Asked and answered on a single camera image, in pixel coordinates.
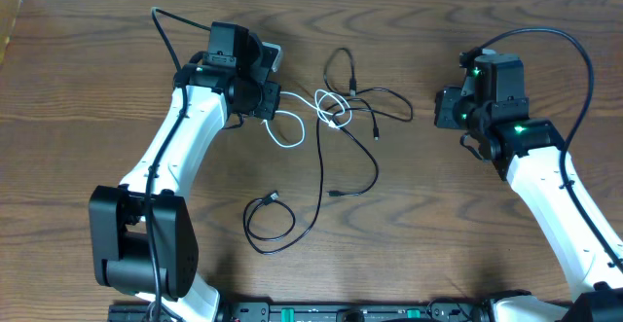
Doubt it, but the short black usb cable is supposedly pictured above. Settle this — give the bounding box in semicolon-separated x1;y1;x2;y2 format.
322;47;381;198

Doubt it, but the long black usb cable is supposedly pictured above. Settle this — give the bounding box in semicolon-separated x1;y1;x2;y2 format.
241;98;414;256

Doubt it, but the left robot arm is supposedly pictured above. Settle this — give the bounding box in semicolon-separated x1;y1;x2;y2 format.
89;22;282;321

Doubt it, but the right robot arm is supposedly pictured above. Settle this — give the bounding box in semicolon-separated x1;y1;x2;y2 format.
434;49;622;321

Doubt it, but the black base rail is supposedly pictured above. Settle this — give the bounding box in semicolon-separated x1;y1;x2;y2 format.
107;302;493;322

